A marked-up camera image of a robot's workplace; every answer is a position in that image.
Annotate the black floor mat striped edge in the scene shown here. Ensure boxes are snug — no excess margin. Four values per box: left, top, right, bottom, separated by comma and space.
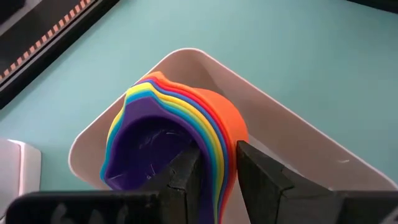
0, 0, 94, 82

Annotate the black metal table frame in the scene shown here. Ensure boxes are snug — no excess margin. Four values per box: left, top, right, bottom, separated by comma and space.
0, 0, 398, 110

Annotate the white hexagonal plant pot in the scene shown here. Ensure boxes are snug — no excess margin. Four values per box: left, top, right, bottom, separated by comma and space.
0, 138, 42, 218

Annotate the red measuring cup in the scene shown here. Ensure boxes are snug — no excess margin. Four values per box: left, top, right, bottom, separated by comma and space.
139, 74, 236, 224

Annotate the yellow measuring cup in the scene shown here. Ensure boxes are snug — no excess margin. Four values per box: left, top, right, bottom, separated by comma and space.
107, 82, 226, 224

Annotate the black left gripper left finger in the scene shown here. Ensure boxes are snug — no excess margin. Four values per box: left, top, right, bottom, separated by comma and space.
6, 146, 205, 224

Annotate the cyan measuring cup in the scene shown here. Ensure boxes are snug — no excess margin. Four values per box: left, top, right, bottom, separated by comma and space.
99, 90, 218, 224

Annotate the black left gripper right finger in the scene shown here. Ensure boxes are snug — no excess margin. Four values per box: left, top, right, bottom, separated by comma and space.
236, 140, 398, 224

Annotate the blue measuring cup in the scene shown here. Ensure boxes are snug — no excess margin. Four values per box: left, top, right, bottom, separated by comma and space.
136, 78, 231, 224

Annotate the teal table mat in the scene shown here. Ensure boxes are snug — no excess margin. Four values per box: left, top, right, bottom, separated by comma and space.
0, 0, 398, 192

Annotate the orange measuring cup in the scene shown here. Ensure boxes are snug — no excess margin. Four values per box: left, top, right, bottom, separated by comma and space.
144, 70, 250, 224

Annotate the purple measuring cup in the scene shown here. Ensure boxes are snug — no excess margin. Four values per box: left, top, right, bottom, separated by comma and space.
104, 97, 215, 224

